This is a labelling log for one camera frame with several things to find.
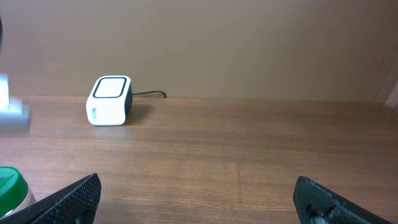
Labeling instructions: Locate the green lid jar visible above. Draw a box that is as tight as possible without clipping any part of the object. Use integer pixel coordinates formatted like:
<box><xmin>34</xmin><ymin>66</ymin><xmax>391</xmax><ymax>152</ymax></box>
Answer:
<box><xmin>0</xmin><ymin>167</ymin><xmax>37</xmax><ymax>219</ymax></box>

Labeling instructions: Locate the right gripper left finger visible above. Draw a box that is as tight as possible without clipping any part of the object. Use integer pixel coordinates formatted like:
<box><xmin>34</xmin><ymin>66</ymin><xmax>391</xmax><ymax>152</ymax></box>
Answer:
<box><xmin>1</xmin><ymin>173</ymin><xmax>101</xmax><ymax>224</ymax></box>

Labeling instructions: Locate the scanner black cable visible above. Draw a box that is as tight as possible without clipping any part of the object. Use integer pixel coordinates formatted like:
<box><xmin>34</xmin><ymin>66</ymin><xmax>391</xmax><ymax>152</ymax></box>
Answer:
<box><xmin>131</xmin><ymin>90</ymin><xmax>167</xmax><ymax>99</ymax></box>

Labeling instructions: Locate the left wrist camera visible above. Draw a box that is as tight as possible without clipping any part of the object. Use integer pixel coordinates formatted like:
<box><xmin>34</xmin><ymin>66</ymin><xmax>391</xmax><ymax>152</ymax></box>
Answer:
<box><xmin>1</xmin><ymin>73</ymin><xmax>31</xmax><ymax>133</ymax></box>

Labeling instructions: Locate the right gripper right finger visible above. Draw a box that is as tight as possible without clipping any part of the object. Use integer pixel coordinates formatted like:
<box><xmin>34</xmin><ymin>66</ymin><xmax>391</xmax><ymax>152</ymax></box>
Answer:
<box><xmin>293</xmin><ymin>176</ymin><xmax>391</xmax><ymax>224</ymax></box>

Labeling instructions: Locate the white barcode scanner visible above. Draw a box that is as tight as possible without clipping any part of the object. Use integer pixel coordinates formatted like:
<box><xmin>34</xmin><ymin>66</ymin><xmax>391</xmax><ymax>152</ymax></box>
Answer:
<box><xmin>86</xmin><ymin>75</ymin><xmax>133</xmax><ymax>126</ymax></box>

